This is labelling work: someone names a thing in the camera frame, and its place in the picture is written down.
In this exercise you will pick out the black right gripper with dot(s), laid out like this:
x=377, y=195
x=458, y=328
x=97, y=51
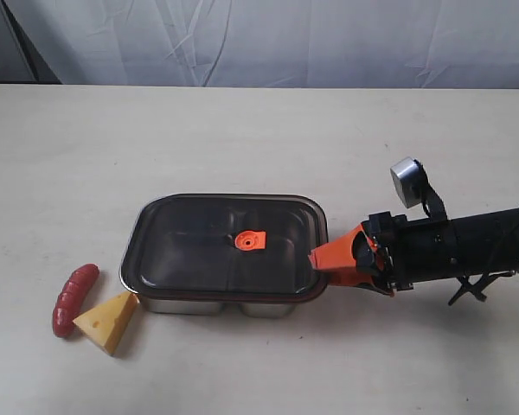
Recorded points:
x=388, y=253

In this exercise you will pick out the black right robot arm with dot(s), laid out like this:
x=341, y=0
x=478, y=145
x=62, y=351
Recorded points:
x=486, y=248

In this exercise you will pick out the grey wrinkled backdrop cloth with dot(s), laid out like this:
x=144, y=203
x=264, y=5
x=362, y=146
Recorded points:
x=315, y=44

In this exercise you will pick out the steel two-compartment lunch box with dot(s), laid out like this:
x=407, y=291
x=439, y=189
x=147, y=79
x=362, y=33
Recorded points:
x=186, y=306

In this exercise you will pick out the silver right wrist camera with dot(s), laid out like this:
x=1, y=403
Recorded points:
x=409, y=179

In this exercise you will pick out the yellow toy cheese wedge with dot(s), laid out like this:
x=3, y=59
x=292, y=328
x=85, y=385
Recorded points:
x=105, y=324

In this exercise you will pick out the dark transparent lid orange seal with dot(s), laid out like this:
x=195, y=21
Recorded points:
x=190, y=255

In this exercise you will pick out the red toy sausage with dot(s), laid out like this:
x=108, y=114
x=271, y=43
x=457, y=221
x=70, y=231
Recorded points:
x=71, y=298

